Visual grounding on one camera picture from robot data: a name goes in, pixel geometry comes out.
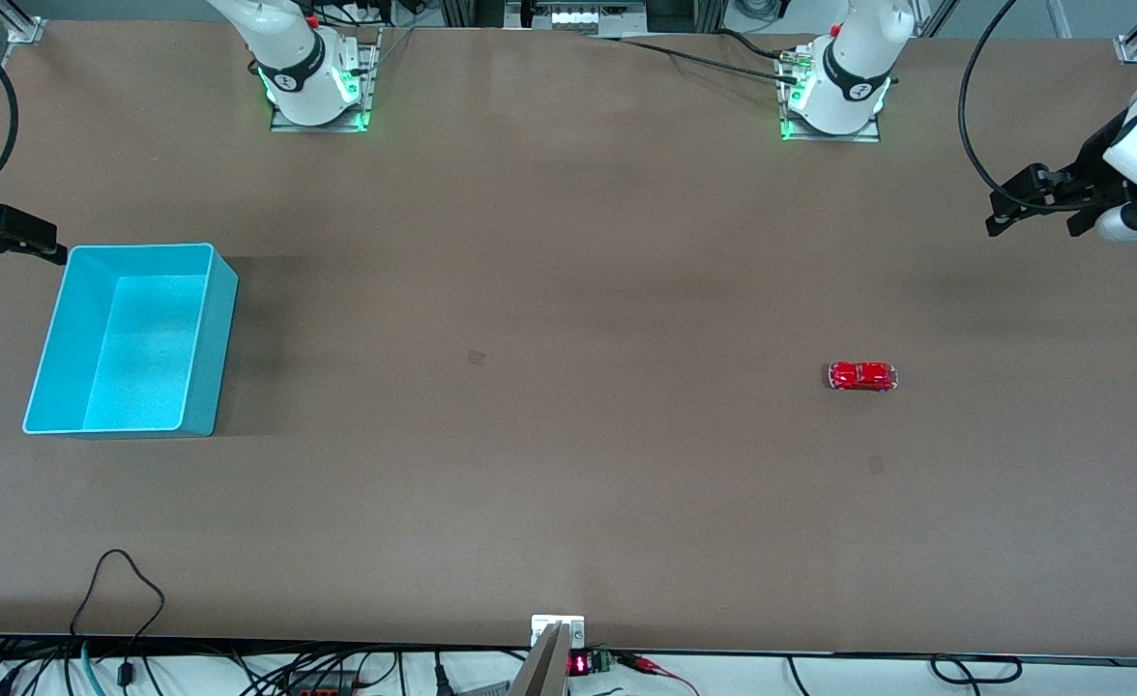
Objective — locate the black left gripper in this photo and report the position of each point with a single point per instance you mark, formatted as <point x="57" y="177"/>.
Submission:
<point x="1096" y="166"/>

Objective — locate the red beetle toy car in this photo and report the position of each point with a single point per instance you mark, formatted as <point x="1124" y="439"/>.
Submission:
<point x="860" y="376"/>

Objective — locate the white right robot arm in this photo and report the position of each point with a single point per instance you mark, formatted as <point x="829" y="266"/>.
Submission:
<point x="298" y="58"/>

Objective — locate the blue plastic box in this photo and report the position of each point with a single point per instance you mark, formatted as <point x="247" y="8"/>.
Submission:
<point x="143" y="358"/>

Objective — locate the black equipment rack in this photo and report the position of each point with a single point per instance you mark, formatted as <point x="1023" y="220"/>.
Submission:
<point x="685" y="12"/>

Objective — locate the black orange connector block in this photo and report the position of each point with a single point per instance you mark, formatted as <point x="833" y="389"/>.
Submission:
<point x="322" y="681"/>

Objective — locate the red digit display module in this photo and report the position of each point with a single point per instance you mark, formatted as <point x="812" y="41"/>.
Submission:
<point x="579" y="665"/>

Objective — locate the grey aluminium bar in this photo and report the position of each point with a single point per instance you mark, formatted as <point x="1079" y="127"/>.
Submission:
<point x="541" y="672"/>

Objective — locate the white metal bracket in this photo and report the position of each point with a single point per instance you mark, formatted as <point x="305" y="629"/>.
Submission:
<point x="573" y="630"/>

